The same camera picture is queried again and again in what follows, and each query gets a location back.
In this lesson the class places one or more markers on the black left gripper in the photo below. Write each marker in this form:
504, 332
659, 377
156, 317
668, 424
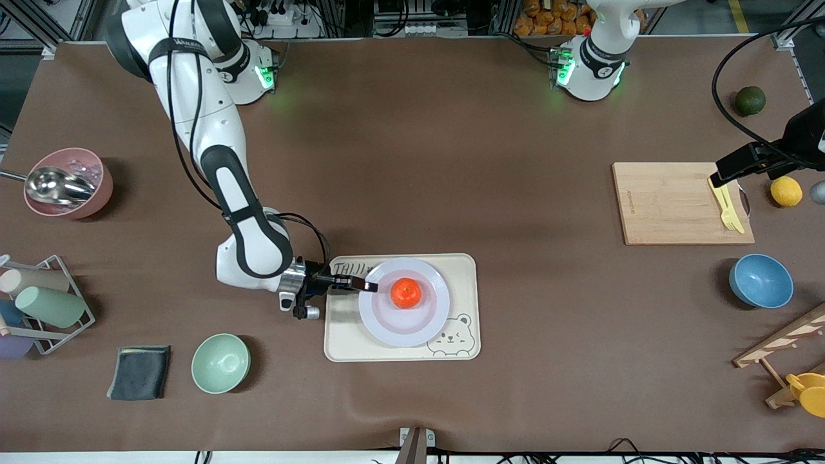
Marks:
807, 136

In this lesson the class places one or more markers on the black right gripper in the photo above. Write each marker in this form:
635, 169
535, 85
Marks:
318, 278

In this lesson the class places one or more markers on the orange fruit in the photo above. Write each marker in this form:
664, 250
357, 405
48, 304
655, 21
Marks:
407, 294

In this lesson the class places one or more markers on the white round plate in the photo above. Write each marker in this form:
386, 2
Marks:
403, 325

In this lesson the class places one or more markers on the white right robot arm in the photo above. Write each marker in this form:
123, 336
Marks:
251, 245

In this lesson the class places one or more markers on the yellow plastic fork knife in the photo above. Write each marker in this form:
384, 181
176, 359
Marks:
733, 222

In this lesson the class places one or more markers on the yellow lemon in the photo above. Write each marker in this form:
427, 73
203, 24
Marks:
786, 191

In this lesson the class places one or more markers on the cream bear print tray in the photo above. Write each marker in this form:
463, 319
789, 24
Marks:
341, 345

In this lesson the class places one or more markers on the dark green round fruit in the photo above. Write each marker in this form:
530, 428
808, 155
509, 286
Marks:
751, 101

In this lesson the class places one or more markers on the wooden cutting board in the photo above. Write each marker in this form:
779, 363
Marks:
670, 206

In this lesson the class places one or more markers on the blue bowl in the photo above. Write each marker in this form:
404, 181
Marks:
764, 283

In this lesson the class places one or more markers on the light green bowl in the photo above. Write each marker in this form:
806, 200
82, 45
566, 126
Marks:
220, 364

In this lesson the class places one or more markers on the wooden rack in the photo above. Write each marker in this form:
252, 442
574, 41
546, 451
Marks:
783, 338

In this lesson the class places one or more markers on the brown table cover sheet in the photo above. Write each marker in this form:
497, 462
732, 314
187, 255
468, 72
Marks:
412, 116

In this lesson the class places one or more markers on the dark grey folded cloth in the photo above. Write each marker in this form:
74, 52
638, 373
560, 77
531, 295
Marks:
138, 374

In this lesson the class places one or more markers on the yellow cup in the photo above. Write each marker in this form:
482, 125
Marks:
812, 394

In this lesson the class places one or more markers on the bag of orange items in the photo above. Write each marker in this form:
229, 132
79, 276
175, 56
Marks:
548, 19

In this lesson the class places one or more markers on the white socket strip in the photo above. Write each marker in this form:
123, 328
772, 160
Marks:
435, 29

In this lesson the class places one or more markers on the white power strip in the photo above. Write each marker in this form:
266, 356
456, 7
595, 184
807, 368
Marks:
290, 26

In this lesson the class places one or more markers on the pink bowl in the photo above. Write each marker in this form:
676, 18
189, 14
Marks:
97, 196

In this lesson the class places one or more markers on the light green cup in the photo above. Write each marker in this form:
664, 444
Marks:
51, 307

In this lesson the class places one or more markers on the metal scoop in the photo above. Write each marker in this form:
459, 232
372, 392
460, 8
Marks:
61, 187

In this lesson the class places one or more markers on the beige cup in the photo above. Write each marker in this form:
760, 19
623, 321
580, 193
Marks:
38, 279

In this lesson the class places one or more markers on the blue cup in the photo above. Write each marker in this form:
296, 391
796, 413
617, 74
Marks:
9, 314

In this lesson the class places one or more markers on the purple cup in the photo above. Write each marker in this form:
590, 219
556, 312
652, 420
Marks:
13, 348

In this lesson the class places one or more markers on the metal table corner bracket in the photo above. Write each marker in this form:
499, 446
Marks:
48, 51
784, 40

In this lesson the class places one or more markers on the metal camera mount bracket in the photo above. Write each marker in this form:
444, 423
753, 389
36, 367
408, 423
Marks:
416, 444

